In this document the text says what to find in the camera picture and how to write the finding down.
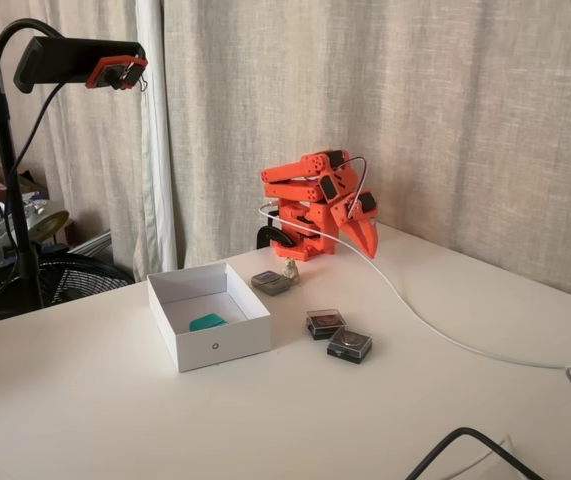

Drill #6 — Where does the green cube box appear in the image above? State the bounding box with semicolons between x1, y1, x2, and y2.
188;313;230;332

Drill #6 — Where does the thin black camera cable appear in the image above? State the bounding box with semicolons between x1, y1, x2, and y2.
0;82;66;337

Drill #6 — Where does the black clear-lid case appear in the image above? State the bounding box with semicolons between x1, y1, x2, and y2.
326;326;374;366
305;308;347;341

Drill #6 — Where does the red webcam mount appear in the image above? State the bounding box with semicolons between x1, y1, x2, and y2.
85;56;149;92

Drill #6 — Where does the black floor fan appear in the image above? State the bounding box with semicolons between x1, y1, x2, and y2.
0;252;136;324

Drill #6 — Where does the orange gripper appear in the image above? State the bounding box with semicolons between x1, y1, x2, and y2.
329;191;381;258

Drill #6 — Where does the black table clamp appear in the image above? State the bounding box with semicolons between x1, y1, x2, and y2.
256;225;297;250

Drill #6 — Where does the black holder bar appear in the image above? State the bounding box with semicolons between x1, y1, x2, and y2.
13;37;146;94

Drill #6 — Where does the thick black cable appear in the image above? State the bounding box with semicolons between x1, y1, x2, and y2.
404;426;546;480

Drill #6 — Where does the black gooseneck stand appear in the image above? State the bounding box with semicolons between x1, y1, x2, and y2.
0;18;66;309

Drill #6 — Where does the thin robot wire loop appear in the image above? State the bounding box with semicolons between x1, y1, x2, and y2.
337;156;370;216

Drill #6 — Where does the wide beige linen curtain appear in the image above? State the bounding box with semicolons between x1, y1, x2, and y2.
162;0;571;304

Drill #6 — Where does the camera on black stand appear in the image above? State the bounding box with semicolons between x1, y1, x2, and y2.
0;0;186;284

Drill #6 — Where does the silver lamp head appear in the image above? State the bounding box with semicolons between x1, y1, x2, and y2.
24;197;71;241

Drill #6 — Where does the long white cable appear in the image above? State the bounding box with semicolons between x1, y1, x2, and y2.
258;201;571;371

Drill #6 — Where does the white cardboard bin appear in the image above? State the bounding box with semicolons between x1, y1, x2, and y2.
146;262;272;374

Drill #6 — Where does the grey translucent box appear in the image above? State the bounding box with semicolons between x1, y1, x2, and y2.
250;269;291;297

